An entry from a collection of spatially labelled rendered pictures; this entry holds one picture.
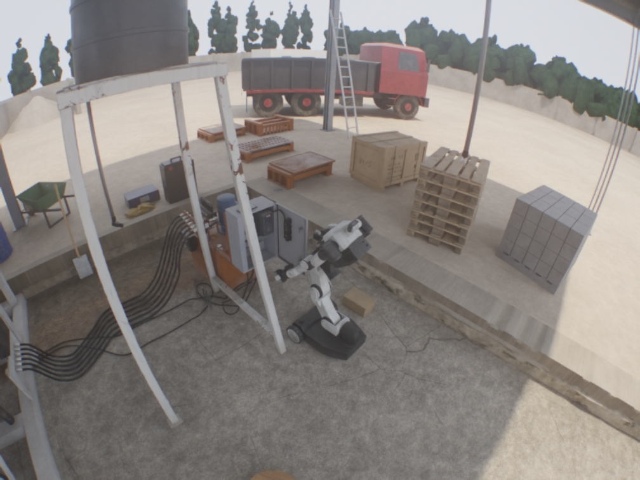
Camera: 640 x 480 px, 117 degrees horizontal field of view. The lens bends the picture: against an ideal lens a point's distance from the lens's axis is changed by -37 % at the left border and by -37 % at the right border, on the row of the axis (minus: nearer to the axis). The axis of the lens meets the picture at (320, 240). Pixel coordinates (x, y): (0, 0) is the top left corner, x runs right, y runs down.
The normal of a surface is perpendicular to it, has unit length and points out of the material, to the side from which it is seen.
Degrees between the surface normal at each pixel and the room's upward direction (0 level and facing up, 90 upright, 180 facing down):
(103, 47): 90
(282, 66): 90
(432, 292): 91
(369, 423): 0
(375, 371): 0
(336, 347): 0
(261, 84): 90
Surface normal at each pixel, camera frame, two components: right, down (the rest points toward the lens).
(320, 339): 0.04, -0.83
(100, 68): 0.07, 0.55
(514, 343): -0.70, 0.33
